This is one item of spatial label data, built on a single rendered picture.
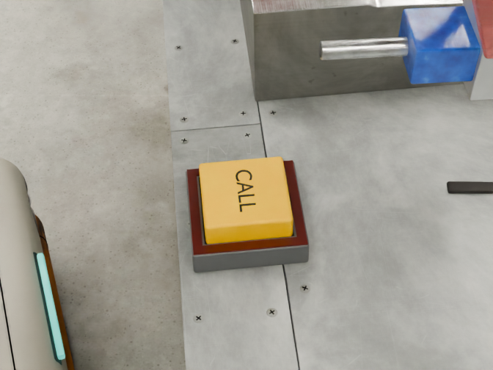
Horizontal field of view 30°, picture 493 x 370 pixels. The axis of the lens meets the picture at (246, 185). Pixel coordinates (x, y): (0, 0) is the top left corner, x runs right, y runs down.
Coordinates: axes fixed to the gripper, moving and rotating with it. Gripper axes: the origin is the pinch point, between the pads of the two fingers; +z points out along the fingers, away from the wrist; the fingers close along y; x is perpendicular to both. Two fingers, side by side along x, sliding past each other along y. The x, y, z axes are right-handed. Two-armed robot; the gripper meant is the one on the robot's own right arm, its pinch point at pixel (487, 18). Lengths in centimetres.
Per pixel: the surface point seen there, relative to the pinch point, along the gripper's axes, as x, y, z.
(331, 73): 7.1, 10.0, 12.9
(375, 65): 3.7, 10.0, 12.4
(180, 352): 21, 36, 96
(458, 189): -0.6, -1.4, 14.6
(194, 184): 18.6, -0.3, 13.7
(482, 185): -2.5, -1.2, 14.5
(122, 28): 30, 121, 97
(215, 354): 18.0, -13.1, 15.7
